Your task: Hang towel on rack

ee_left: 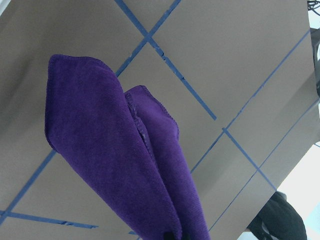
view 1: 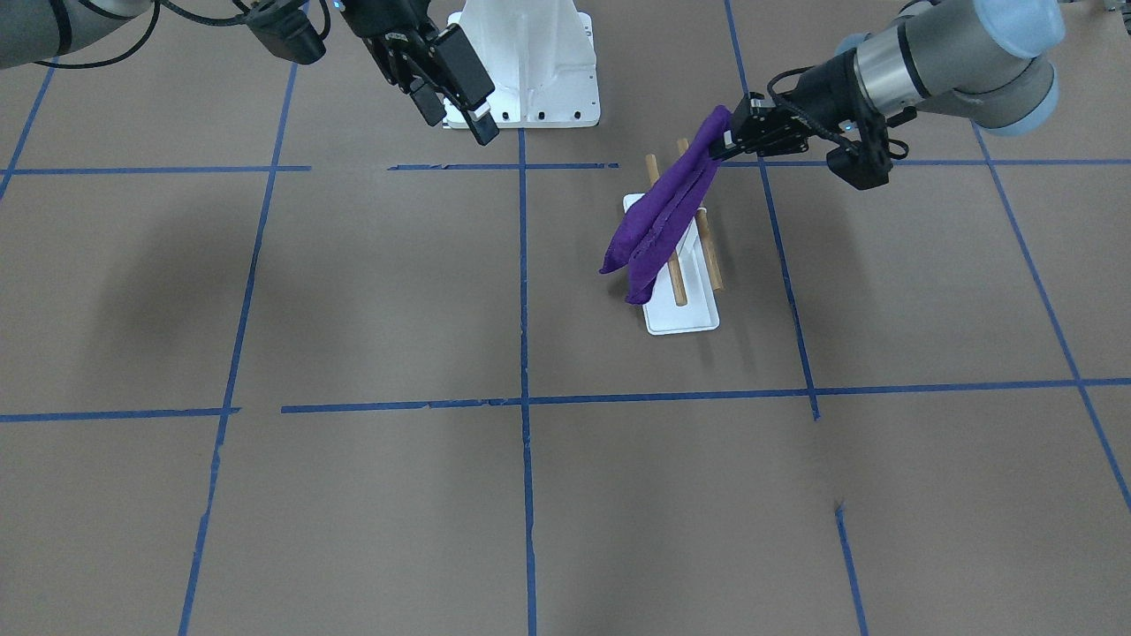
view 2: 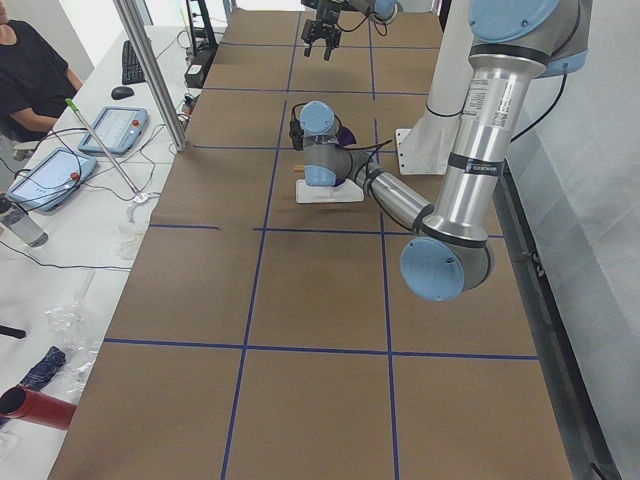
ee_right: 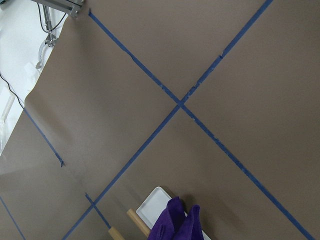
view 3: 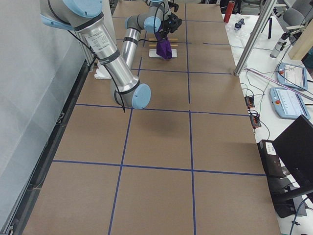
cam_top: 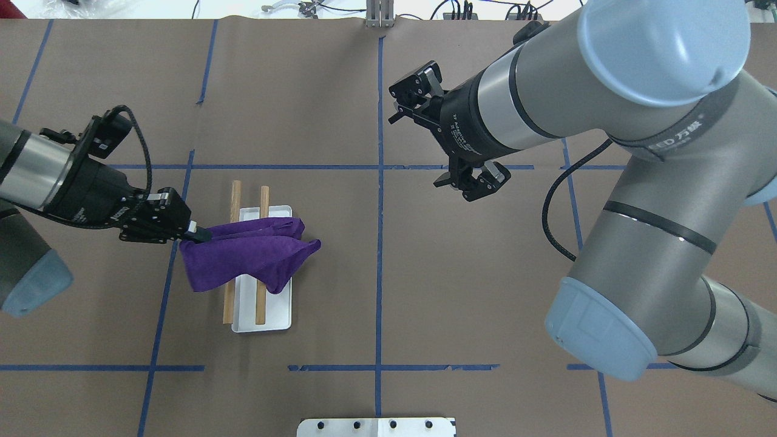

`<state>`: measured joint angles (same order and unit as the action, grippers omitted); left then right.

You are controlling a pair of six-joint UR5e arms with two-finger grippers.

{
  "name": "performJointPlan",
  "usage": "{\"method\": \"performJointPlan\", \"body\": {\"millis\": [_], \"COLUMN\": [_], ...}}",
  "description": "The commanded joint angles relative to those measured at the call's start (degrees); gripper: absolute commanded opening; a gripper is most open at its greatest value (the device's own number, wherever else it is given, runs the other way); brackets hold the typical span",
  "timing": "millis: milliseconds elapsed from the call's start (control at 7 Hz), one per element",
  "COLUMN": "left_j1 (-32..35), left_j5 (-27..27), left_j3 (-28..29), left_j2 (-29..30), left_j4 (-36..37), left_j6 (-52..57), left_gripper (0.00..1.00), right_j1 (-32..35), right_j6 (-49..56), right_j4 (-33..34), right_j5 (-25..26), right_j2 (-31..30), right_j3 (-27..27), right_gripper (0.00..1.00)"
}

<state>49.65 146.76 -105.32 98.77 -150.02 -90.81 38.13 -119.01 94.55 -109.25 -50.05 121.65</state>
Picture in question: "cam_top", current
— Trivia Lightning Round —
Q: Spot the purple towel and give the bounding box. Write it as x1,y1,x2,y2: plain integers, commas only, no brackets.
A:
178,217,322,295

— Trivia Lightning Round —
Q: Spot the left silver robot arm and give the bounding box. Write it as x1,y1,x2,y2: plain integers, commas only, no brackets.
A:
1,105,212,317

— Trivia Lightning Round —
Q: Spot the wooden rack bar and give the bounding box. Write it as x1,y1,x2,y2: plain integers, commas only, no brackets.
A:
254,185,270,325
222,180,242,325

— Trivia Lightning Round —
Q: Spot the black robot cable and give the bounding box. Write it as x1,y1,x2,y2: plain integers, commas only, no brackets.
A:
541,137,615,263

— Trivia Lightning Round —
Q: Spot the right wooden rack bar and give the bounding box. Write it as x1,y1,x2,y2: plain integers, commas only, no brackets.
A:
254,185,270,325

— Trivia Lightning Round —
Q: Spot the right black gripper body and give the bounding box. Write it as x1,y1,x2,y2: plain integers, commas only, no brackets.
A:
389,82,503,176

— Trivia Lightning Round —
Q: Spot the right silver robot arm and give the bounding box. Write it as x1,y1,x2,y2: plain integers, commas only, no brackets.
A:
389,1,775,401

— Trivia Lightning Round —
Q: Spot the white towel rack base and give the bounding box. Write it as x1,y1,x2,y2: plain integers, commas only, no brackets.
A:
231,205,293,333

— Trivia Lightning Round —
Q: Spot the left wooden rack bar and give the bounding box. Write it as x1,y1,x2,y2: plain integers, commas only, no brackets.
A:
222,180,242,325

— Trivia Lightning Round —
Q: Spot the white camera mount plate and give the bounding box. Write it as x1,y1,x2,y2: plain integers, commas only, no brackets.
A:
296,417,457,436

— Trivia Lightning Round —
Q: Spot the aluminium frame post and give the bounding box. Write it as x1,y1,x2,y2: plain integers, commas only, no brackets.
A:
365,0,396,29

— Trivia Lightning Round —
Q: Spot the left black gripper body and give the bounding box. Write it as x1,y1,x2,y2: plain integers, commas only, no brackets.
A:
42,112,194,244

